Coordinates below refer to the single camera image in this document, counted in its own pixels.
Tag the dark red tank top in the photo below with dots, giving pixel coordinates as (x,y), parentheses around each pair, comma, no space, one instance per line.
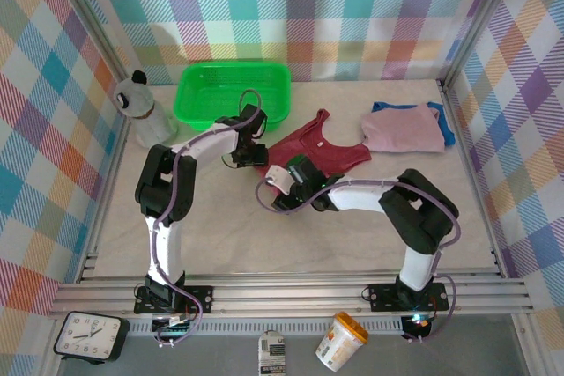
(335,158)

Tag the green plastic basket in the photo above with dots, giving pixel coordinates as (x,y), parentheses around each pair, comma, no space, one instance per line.
(207,98)

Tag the pink tank top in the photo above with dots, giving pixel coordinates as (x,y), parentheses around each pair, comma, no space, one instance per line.
(405,131)

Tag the blue tank top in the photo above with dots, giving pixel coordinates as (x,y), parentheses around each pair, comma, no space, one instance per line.
(448,129)

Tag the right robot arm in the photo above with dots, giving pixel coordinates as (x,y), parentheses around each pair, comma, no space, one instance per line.
(418,213)

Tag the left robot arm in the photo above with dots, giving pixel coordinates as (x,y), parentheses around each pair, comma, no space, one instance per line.
(165,186)

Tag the grey plush toy dog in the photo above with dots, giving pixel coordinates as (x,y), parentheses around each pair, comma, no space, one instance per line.
(145,116)

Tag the paper cup with orange lid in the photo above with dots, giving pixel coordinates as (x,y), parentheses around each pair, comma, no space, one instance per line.
(339,345)

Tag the black and white carton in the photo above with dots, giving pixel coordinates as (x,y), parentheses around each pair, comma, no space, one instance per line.
(272,354)

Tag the black alarm clock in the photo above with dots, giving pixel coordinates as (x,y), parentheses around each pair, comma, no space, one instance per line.
(90,336)

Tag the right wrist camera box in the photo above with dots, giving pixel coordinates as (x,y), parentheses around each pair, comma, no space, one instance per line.
(279,179)

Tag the aluminium rail beam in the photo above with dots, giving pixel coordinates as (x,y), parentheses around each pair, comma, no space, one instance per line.
(286,297)

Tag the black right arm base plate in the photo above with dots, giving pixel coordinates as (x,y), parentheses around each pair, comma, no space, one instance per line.
(383,297)

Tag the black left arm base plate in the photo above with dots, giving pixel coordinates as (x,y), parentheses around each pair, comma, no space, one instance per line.
(202,299)

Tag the aluminium frame post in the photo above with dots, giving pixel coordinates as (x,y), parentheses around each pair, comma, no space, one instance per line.
(480,19)
(90,15)

